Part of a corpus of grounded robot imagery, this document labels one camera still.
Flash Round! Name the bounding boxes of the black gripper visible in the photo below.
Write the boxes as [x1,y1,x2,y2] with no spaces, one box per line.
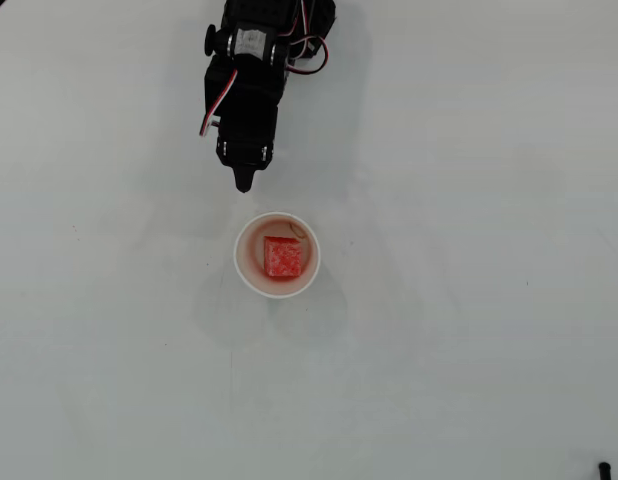
[203,56,291,195]

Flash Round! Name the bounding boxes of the red foam cube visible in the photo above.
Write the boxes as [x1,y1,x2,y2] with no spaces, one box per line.
[262,235,304,279]

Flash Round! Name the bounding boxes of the black five-joint robot arm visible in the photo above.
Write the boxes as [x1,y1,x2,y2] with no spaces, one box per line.
[204,0,339,69]

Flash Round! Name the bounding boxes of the white paper cup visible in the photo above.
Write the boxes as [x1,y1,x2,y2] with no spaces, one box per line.
[233,211,322,300]

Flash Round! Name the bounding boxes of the red white black servo cable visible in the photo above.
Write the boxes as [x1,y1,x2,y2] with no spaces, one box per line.
[288,36,330,76]
[198,68,239,139]

